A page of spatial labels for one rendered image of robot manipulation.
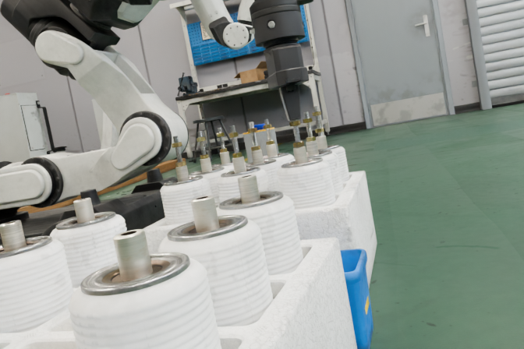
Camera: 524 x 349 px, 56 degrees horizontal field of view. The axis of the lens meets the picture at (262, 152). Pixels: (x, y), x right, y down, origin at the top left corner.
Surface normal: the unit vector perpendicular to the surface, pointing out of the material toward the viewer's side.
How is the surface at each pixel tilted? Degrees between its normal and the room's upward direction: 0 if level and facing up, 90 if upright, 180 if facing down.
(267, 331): 0
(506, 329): 0
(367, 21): 90
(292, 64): 90
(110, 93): 90
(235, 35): 98
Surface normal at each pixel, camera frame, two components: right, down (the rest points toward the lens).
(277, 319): -0.18, -0.98
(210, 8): 0.06, 0.19
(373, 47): -0.24, 0.11
